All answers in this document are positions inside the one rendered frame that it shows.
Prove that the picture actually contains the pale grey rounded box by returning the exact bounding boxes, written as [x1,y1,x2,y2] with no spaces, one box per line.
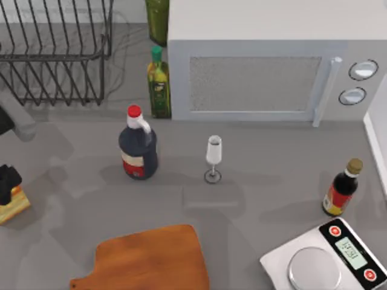
[0,90,37,143]

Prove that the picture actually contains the dark jug with red cap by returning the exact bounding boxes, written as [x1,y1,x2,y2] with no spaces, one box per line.
[118,105,158,181]

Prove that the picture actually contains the green capped oil bottle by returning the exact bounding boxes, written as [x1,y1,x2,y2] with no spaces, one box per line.
[146,46,172,119]

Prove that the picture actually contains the dark green bottle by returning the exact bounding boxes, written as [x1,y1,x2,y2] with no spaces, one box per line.
[145,0,170,48]

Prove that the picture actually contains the wooden cutting board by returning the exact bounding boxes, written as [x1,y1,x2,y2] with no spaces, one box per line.
[69,224,210,290]

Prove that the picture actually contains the clear wine glass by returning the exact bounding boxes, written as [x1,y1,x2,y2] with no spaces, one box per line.
[204,135,223,184]

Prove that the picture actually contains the microwave door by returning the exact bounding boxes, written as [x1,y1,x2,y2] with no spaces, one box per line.
[167,40,347,122]

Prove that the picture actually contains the pale microwave oven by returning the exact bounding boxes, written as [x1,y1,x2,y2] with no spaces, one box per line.
[167,0,387,127]

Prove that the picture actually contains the white kitchen scale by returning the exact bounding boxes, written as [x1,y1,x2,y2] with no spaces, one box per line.
[259,217,387,290]

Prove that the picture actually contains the dark bottle with gold cap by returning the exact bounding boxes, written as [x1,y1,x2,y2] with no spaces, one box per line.
[321,158,363,217]

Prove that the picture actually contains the small microwave knob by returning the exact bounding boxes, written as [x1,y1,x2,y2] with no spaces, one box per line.
[338,86,368,106]

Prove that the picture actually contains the large microwave knob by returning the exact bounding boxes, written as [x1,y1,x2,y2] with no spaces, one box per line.
[348,59,379,82]

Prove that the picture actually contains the black knife handles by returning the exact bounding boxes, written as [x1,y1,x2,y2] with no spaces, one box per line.
[0,164,24,206]

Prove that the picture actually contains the dark wire dish rack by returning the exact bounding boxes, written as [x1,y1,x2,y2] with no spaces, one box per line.
[0,0,115,107]

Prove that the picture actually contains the microwave door handle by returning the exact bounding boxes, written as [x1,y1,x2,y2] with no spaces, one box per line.
[312,56,343,127]

